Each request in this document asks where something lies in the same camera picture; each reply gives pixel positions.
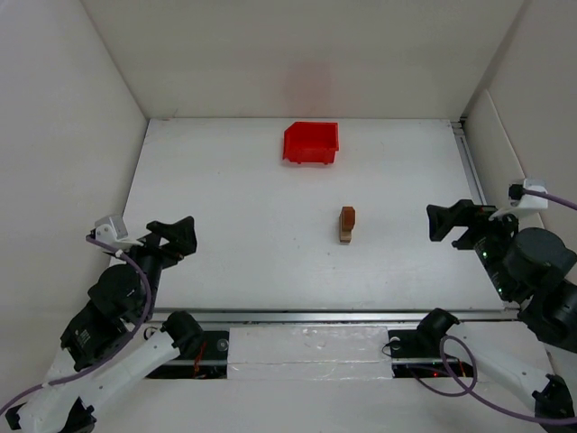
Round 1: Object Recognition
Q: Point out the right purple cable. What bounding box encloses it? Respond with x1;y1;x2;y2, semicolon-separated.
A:
405;189;577;428

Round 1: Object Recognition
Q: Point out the reddish brown house block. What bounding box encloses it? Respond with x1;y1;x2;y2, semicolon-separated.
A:
340;207;356;231

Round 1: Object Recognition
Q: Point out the aluminium right rail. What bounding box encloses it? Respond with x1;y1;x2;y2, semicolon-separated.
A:
450;119;524;312

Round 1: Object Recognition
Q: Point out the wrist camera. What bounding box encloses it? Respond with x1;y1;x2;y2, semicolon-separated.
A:
489;178;548;221
86;215;143;257

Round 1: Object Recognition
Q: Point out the aluminium front rail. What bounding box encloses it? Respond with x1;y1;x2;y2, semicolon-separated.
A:
151;308;518;324

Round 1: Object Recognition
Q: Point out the red plastic bin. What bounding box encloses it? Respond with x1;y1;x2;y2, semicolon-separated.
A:
282;122;339;165

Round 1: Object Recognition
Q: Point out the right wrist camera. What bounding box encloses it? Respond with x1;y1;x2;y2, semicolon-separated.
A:
489;178;548;221

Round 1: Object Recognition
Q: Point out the tan short wood block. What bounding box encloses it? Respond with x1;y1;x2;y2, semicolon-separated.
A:
339;227;353;244

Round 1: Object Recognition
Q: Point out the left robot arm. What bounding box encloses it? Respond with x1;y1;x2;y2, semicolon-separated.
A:
1;216;204;432

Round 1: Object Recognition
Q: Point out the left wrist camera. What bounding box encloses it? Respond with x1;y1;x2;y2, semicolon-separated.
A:
86;215;143;257

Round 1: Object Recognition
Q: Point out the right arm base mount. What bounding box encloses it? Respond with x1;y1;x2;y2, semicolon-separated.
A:
381;329;450;379

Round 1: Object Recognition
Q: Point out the aluminium rail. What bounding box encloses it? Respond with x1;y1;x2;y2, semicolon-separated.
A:
151;308;518;324
450;119;524;312

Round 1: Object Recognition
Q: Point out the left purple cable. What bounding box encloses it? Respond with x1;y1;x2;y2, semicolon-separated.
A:
0;234;157;420

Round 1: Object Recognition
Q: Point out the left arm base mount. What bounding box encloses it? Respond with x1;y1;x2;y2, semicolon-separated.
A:
146;330;230;380

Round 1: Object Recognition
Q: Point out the purple cable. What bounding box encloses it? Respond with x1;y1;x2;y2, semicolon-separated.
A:
405;189;577;428
0;234;157;420

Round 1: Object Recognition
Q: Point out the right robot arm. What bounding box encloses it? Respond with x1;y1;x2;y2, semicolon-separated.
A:
417;192;576;432

